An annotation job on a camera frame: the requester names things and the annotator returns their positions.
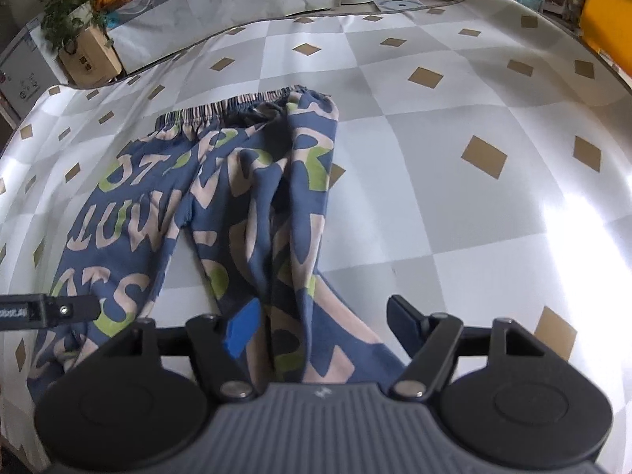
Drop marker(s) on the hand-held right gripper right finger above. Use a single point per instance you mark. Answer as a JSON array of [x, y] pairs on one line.
[[402, 326]]

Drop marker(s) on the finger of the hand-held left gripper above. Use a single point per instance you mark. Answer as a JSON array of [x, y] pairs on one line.
[[74, 308]]

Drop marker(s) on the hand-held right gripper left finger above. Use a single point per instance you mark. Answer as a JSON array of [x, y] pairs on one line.
[[244, 328]]

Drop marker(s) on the blue letter-print pants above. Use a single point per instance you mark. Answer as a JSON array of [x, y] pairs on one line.
[[247, 197]]

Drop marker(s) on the white chest freezer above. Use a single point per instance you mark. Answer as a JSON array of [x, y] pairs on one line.
[[24, 74]]

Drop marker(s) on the brown cardboard box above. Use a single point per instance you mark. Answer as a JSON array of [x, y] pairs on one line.
[[91, 61]]

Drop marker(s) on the green potted plant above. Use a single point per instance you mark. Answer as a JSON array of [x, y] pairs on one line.
[[64, 0]]

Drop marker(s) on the round pale blue disc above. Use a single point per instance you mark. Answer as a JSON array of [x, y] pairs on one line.
[[397, 4]]

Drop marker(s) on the cloth-covered side table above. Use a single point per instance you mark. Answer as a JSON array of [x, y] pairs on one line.
[[222, 5]]

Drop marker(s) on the yellow plastic chair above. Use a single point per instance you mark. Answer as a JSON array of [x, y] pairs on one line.
[[607, 19]]

